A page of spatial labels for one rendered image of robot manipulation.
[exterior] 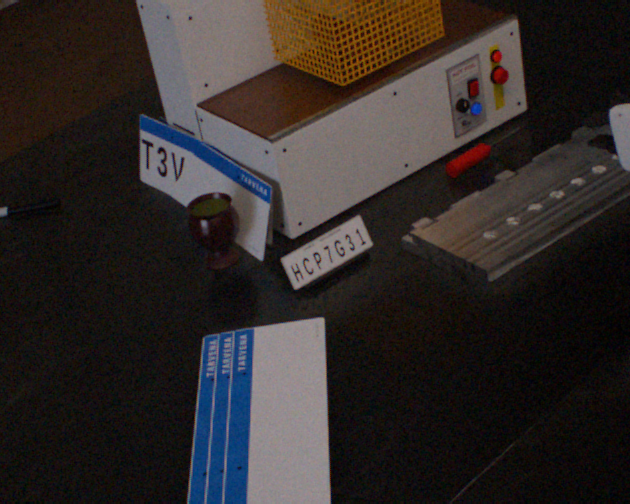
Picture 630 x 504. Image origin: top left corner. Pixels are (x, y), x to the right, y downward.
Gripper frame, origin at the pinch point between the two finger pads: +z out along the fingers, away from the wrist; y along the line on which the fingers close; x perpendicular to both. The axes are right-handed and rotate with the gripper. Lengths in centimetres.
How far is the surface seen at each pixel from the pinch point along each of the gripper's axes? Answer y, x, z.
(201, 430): 9, -75, 3
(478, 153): 8.8, 4.3, 36.3
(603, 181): 12.9, 7.5, 10.5
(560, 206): 12.9, -2.2, 10.8
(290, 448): 12, -69, -8
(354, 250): 10.4, -29.0, 30.5
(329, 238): 6.8, -32.2, 31.3
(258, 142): -9, -32, 43
